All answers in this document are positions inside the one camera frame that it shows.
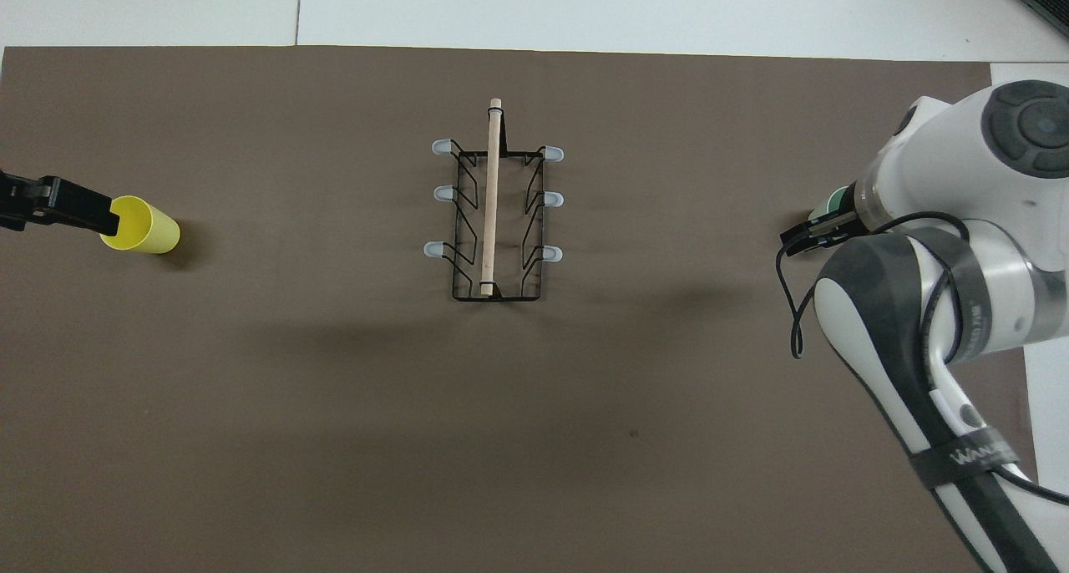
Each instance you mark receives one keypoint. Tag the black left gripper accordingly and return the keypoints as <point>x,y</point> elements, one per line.
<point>21,201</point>

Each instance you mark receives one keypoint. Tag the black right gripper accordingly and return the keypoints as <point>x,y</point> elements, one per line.
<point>854,207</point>

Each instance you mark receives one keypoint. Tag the pale green plastic cup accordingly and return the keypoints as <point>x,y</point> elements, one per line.
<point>835,199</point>

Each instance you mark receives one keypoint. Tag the yellow plastic cup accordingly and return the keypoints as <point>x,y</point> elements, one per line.
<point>146,226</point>

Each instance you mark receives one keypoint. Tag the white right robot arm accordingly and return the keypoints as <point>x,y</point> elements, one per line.
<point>944,155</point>

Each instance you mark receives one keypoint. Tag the brown table mat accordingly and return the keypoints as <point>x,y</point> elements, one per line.
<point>534,389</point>

